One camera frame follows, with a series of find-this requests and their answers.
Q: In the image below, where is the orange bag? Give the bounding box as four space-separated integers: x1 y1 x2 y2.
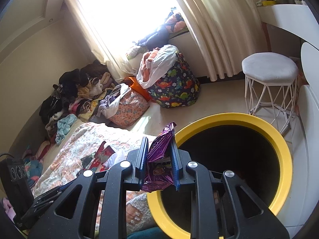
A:
124 76 151 101

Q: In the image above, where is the right cream curtain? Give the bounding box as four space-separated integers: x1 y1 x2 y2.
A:
176 0 267 81

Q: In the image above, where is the white vanity desk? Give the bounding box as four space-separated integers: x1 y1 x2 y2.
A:
258 4 318 236

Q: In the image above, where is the white wire frame stool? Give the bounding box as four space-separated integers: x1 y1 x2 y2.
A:
242 52 298 134

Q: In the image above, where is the pile of clothes on bed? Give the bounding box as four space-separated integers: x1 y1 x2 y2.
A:
39 60 115 143

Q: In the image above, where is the yellow box on desk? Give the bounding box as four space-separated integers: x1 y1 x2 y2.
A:
255 0 276 7

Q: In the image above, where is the peach patterned bed quilt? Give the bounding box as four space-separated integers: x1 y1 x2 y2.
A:
31 121 155 234

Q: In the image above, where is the yellow rim black trash bin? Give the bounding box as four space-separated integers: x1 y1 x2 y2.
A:
147 113 292 238

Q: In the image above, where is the white garment on floral bag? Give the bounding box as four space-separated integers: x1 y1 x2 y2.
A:
96 84 130 119

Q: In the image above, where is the white plastic bag with clothes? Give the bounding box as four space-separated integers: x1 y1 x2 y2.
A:
136 44 179 89

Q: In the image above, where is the teal trouser knee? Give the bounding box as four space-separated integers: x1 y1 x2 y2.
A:
127 227 170 239

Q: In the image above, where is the floral pillow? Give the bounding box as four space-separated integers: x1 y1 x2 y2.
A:
24 159 43 188

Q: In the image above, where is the red snack wrapper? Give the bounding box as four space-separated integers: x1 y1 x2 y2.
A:
86 141 115 173

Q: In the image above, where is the dinosaur print laundry basket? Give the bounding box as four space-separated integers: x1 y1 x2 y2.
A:
147 52 200 109

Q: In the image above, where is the left cream curtain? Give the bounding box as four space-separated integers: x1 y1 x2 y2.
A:
65 0 138 82

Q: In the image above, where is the purple snack wrapper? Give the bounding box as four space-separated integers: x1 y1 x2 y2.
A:
142 122 176 193

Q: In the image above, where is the clothes pile on windowsill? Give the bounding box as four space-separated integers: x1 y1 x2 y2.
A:
126 8 189 60

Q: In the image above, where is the pink floral fabric bag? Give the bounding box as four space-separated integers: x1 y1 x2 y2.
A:
109 89 149 128

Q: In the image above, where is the cream curtain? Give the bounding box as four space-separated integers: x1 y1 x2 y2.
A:
176 0 267 81
65 0 138 82

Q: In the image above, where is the window with dark frame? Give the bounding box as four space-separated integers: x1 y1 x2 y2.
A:
77 0 180 53

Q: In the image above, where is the light blue garment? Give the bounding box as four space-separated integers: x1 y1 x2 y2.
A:
55 114 77 145

